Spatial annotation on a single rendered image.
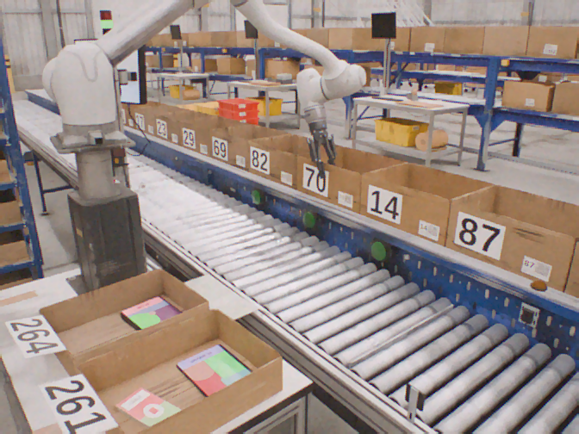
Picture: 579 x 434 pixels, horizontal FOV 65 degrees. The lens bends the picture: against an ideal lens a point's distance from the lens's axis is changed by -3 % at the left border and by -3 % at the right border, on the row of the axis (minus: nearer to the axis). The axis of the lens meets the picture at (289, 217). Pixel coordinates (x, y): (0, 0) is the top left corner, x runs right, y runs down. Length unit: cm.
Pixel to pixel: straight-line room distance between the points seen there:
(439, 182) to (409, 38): 556
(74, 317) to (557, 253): 137
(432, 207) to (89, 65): 114
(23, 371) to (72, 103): 73
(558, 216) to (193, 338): 122
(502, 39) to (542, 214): 496
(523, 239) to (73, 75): 135
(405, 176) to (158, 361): 125
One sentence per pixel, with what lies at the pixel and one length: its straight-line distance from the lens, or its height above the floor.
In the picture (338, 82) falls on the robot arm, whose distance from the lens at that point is 186.
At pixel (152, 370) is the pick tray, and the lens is 127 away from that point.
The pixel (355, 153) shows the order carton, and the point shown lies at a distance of 223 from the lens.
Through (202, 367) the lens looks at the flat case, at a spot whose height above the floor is 77.
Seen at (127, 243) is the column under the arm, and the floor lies 92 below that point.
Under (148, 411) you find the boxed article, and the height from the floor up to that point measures 77.
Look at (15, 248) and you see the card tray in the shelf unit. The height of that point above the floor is 61.
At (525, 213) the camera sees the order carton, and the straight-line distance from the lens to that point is 180.
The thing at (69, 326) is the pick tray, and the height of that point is 76.
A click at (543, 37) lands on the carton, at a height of 160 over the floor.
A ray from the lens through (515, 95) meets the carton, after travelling 625.
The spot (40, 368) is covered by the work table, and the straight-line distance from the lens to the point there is 139.
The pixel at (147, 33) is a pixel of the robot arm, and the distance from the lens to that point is 175.
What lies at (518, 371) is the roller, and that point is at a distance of 137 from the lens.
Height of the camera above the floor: 153
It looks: 21 degrees down
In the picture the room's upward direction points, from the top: straight up
